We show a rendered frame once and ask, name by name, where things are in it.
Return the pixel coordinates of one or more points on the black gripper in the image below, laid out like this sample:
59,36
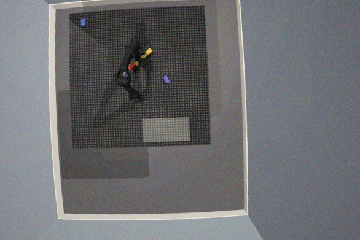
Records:
140,60

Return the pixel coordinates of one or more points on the purple rectangular block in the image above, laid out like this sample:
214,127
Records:
166,79

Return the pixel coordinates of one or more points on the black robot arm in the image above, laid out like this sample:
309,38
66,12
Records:
131,52

